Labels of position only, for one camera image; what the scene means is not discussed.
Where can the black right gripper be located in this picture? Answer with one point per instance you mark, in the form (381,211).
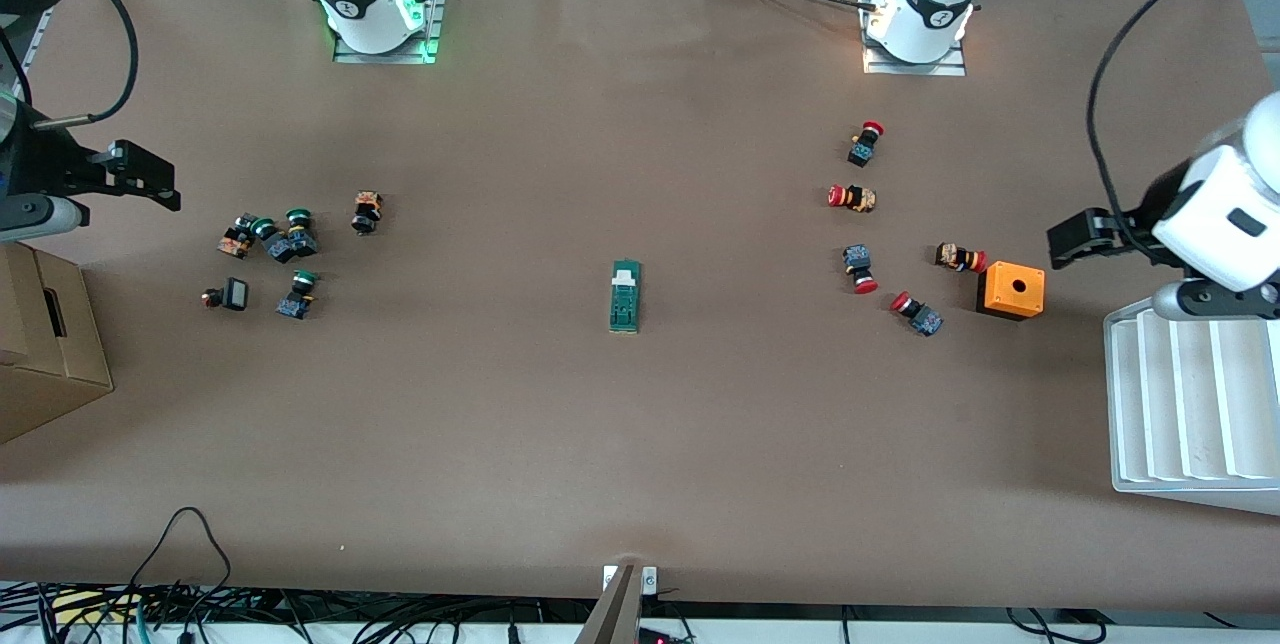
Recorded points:
(38,167)

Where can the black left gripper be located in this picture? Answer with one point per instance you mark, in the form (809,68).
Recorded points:
(1150,206)

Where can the green pushbutton blue block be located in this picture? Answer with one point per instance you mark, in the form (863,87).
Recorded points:
(300,232)
(299,293)
(272,238)

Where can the black square pushbutton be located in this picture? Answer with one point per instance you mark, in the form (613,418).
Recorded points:
(235,295)

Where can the red emergency stop button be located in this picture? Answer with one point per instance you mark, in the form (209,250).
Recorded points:
(852,197)
(917,313)
(960,257)
(860,267)
(866,142)

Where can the white stepped tray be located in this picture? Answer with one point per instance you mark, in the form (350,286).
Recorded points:
(1190,404)

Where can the brown cardboard box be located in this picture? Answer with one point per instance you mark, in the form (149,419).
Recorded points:
(40,364)

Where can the orange button enclosure box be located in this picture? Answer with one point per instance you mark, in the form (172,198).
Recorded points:
(1012,289)

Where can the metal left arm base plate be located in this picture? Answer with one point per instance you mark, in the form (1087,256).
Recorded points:
(955,67)

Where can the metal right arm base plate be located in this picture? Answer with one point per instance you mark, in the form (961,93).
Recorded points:
(432,24)

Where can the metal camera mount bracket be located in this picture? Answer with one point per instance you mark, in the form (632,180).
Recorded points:
(620,609)

